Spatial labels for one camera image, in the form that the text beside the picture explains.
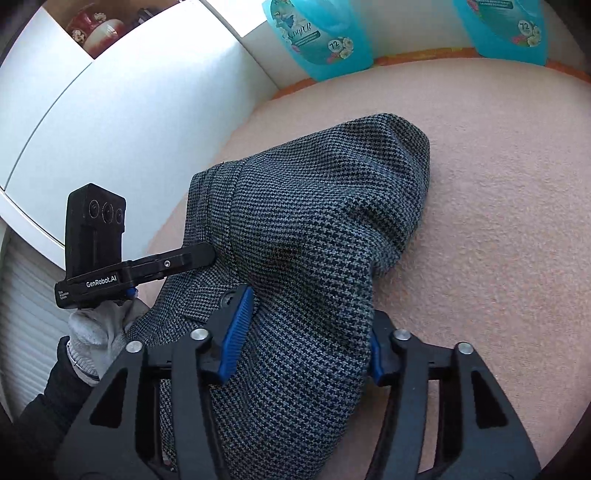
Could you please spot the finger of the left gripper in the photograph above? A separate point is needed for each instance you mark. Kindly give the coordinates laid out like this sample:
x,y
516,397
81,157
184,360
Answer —
x,y
159,266

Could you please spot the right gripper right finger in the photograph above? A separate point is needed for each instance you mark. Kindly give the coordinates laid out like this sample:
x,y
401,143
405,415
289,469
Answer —
x,y
395,363

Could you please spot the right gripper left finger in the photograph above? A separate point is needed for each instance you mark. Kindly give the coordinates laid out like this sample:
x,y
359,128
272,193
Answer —
x,y
205,358

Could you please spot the grey houndstooth pants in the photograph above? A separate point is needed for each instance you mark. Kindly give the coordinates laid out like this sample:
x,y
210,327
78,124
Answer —
x,y
308,225

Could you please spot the left forearm black sleeve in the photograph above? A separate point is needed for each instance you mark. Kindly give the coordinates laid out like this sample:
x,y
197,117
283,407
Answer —
x,y
42,426

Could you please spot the left hand white glove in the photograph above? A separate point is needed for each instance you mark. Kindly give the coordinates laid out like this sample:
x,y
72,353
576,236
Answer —
x,y
98,335

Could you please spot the white radiator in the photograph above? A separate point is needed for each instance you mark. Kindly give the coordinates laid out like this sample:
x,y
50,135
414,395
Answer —
x,y
31,324

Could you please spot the pink towel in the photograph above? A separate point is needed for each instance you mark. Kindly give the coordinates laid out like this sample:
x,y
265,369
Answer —
x,y
502,256

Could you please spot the red white ceramic jar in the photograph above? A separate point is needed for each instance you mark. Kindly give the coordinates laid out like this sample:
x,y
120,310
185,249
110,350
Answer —
x,y
94,30

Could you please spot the blue detergent bottle left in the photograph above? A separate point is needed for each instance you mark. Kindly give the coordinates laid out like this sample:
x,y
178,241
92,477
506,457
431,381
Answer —
x,y
326,38

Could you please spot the blue detergent bottle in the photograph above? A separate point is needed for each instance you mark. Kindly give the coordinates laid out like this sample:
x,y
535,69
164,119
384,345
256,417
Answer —
x,y
326,38
509,30

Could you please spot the blue detergent bottle right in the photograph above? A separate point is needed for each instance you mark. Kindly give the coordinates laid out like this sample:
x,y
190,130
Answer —
x,y
509,30

